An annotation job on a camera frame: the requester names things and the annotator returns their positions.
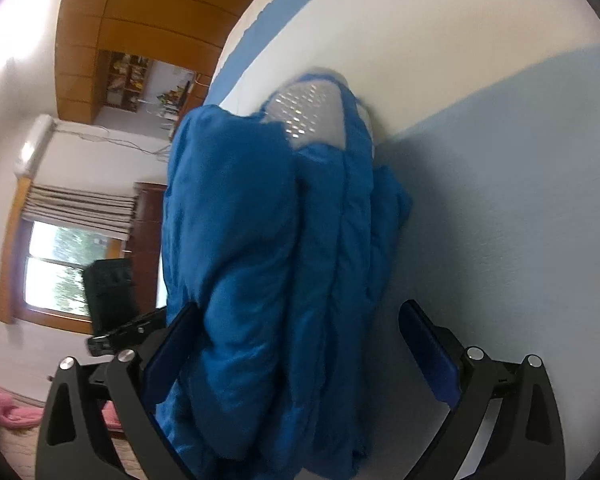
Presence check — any blue puffer jacket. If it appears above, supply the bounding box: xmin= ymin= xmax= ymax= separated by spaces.
xmin=155 ymin=72 xmax=414 ymax=480

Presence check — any blue and white bed sheet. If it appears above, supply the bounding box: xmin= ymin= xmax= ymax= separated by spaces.
xmin=210 ymin=0 xmax=600 ymax=480

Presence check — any wooden framed window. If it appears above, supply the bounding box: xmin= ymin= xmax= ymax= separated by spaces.
xmin=0 ymin=174 xmax=127 ymax=335

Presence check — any dark wooden cabinet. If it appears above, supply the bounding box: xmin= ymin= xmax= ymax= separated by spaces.
xmin=124 ymin=181 xmax=170 ymax=312

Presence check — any white air conditioner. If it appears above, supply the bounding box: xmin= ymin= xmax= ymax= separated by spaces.
xmin=11 ymin=114 xmax=57 ymax=177

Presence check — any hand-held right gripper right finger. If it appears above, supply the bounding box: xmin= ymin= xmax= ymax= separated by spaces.
xmin=398 ymin=299 xmax=567 ymax=480

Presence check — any wooden shelf with items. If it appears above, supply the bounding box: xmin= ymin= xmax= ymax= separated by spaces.
xmin=101 ymin=51 xmax=154 ymax=112

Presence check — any wooden desk with items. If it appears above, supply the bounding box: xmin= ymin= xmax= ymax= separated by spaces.
xmin=144 ymin=71 xmax=212 ymax=142

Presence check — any striped curtain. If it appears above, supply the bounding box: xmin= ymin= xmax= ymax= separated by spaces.
xmin=21 ymin=184 xmax=139 ymax=242

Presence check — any light wooden wardrobe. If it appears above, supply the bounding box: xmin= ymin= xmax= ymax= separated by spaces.
xmin=54 ymin=0 xmax=273 ymax=126

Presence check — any pink cloth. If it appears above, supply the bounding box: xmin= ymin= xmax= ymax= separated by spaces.
xmin=0 ymin=379 xmax=122 ymax=432

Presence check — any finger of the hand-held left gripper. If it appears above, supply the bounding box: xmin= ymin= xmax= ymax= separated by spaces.
xmin=86 ymin=308 xmax=170 ymax=357

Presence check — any wall cable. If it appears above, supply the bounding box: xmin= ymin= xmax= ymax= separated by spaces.
xmin=55 ymin=127 xmax=173 ymax=157

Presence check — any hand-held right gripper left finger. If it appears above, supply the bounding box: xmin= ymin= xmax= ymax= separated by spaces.
xmin=34 ymin=301 xmax=202 ymax=480

